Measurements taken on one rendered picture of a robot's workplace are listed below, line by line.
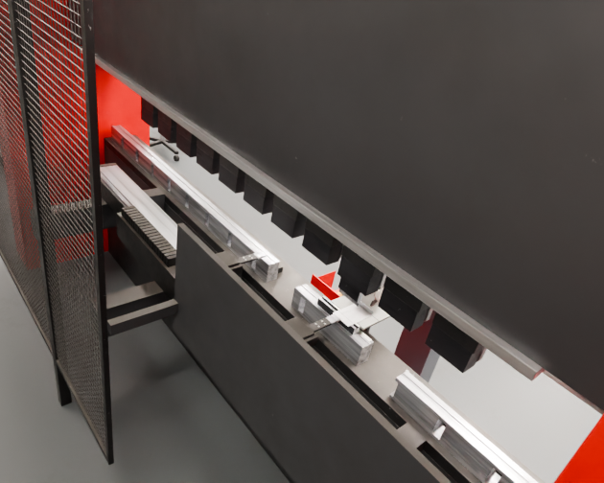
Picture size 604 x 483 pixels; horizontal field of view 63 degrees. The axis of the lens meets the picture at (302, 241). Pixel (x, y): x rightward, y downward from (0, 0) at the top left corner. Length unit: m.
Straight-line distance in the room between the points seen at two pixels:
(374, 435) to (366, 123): 0.75
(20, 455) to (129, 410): 0.50
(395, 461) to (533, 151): 0.68
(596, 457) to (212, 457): 2.08
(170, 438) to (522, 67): 2.23
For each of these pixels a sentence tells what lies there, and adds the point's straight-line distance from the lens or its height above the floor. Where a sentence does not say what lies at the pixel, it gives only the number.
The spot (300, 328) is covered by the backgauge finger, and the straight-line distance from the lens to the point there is 1.73.
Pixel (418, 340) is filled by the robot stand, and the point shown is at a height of 0.50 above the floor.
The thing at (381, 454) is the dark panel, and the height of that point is 1.27.
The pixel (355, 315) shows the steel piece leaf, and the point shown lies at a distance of 1.89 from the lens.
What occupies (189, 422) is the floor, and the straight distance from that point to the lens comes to 2.74.
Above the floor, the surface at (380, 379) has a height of 0.88.
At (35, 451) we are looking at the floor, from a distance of 2.72.
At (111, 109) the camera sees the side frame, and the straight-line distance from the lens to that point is 3.44.
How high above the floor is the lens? 2.16
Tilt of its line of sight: 31 degrees down
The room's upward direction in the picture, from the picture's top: 11 degrees clockwise
